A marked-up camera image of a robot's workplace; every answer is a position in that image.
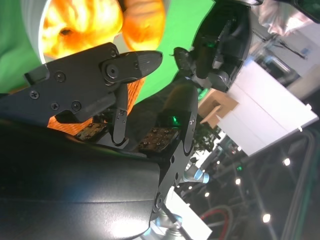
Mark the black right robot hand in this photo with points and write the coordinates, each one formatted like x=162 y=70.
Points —
x=75 y=180

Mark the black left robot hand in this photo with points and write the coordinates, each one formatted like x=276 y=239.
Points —
x=232 y=37

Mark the orange loaf bread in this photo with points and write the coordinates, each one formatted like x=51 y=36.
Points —
x=145 y=27

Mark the grey round bowl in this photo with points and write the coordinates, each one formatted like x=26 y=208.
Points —
x=32 y=30

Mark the silver blue background robot arm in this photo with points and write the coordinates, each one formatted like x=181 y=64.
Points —
x=197 y=175

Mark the orange wicker basket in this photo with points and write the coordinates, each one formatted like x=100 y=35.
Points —
x=133 y=92

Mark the green tablecloth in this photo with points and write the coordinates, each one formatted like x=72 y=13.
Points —
x=180 y=27

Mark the brown cardboard box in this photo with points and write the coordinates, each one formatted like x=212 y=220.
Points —
x=212 y=100

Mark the white board panel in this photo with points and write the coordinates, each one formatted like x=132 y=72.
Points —
x=262 y=112

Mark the green leafy plant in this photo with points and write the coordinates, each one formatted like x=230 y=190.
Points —
x=207 y=137

